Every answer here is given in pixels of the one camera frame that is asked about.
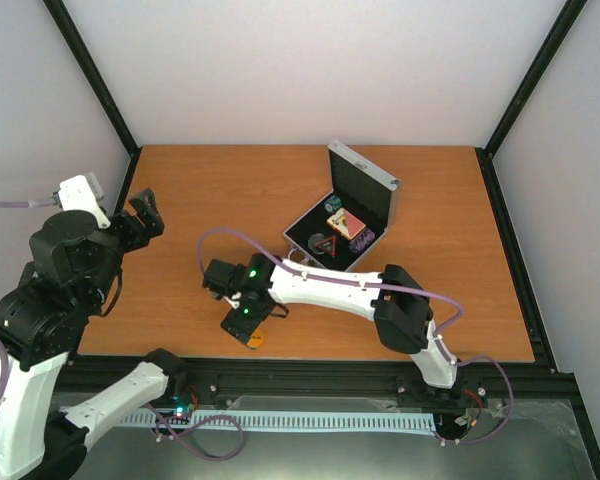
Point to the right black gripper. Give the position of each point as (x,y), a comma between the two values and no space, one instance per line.
(243,328)

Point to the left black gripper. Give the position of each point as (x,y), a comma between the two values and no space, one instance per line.
(142,234)

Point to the orange blue round button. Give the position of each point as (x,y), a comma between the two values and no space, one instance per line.
(256,339)

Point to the clear round dealer button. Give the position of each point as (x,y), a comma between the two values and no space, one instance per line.
(314,237)

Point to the aluminium poker case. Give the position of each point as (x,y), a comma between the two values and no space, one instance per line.
(367,191)

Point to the playing card deck box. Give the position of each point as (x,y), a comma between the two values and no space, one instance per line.
(346,223)

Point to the tall purple chip stack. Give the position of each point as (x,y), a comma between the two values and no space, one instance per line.
(362,241)

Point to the red black triangular button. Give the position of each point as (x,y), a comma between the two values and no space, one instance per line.
(326,245)

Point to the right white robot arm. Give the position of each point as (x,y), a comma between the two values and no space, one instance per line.
(391,299)

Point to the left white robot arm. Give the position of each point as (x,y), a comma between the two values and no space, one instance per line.
(75,273)

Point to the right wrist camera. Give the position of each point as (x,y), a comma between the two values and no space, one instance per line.
(223,279)

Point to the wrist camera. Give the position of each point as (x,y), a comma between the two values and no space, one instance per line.
(223,279)
(83,193)

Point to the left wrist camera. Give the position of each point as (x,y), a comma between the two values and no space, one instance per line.
(83,193)

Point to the white slotted cable duct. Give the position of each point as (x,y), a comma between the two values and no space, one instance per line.
(305,422)

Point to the black aluminium frame rail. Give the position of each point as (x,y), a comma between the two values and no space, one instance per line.
(218,380)

